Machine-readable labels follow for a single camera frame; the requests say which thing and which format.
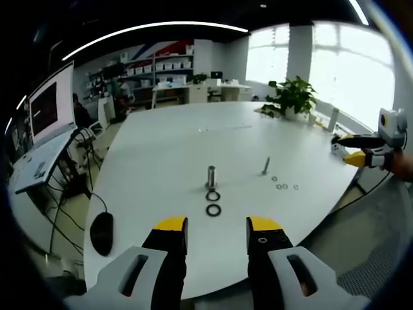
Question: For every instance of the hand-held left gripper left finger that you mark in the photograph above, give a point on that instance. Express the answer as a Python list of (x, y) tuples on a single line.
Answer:
[(151, 258)]

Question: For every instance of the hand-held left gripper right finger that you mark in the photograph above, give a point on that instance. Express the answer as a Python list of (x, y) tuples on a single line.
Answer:
[(274, 258)]

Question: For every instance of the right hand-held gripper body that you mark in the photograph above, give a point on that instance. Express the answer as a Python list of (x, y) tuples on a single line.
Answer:
[(389, 127)]

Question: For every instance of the black rubber washer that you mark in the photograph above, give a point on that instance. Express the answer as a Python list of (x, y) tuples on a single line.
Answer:
[(214, 210), (213, 196)]

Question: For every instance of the large threaded metal stud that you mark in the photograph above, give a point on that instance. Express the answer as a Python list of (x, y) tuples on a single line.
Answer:
[(211, 177)]

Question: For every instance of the white small device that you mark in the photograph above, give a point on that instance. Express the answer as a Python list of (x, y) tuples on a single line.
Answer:
[(337, 149)]

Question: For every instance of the white upright box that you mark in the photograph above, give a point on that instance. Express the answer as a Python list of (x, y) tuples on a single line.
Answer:
[(334, 119)]

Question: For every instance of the black computer mouse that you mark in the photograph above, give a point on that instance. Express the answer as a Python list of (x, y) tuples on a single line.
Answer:
[(101, 234)]

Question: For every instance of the green potted plant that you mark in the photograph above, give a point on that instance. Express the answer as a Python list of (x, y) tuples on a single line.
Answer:
[(295, 95)]

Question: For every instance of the thin metal bolt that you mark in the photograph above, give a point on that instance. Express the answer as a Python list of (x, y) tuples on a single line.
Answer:
[(265, 166)]

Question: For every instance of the white side desk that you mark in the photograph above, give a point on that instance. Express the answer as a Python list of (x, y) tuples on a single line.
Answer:
[(38, 181)]

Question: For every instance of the white office chair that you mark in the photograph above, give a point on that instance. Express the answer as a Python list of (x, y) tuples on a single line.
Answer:
[(101, 116)]

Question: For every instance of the white office desk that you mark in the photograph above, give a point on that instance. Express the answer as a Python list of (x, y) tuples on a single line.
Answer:
[(200, 90)]

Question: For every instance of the computer monitor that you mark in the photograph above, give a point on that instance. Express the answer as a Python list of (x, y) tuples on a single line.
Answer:
[(51, 103)]

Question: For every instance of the storage shelf with white bins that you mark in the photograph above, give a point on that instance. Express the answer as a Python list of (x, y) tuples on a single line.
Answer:
[(155, 69)]

